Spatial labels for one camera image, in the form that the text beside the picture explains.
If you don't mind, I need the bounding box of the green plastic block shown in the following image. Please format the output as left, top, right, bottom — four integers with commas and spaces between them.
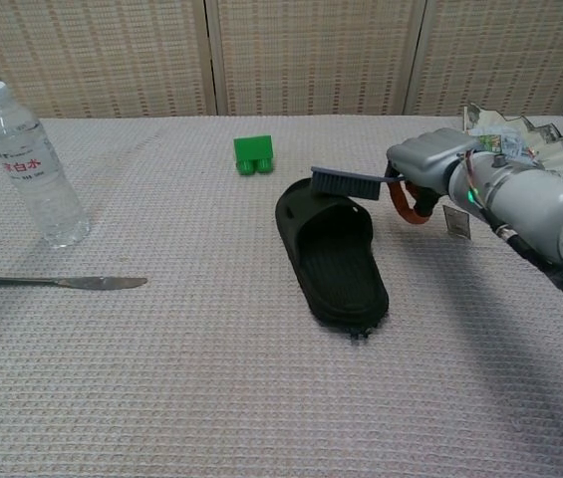
233, 134, 276, 176

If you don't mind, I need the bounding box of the woven bamboo folding screen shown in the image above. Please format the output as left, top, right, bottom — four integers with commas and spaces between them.
0, 0, 563, 126

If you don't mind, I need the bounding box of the small white barcode tag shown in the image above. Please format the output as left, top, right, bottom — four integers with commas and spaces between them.
442, 204, 472, 241

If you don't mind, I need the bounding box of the painted paper folding fan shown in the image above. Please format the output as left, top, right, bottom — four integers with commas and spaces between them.
462, 103, 563, 183

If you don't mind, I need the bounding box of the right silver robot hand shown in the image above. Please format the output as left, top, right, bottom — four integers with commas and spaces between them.
385, 127, 481, 227

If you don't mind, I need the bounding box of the steel table knife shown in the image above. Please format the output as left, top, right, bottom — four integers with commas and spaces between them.
0, 275, 148, 291

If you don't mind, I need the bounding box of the grey tool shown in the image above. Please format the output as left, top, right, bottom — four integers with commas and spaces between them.
309, 165, 406, 201

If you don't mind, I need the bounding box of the beige woven tablecloth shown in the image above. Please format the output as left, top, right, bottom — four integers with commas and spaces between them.
0, 115, 563, 478

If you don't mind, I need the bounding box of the clear plastic water bottle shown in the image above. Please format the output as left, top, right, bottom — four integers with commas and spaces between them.
0, 81, 92, 249

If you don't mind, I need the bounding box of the black rubber slipper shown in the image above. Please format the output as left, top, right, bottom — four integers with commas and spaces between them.
274, 177, 391, 345

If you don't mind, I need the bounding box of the crumpled plastic snack bag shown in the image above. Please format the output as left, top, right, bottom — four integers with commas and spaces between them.
469, 123, 530, 160

